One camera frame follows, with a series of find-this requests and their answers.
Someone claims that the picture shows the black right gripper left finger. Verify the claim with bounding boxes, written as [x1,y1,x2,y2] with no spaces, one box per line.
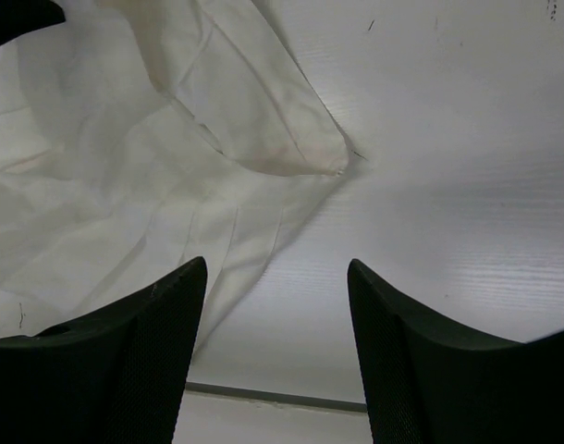
[0,257,207,444]

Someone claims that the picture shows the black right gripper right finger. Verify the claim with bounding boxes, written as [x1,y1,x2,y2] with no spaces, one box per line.
[348,260,564,443]

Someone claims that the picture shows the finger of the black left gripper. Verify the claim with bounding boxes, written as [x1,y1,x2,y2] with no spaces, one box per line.
[0,0,66,46]

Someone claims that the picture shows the white pleated skirt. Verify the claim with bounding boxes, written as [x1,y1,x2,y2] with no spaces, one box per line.
[0,1,349,342]

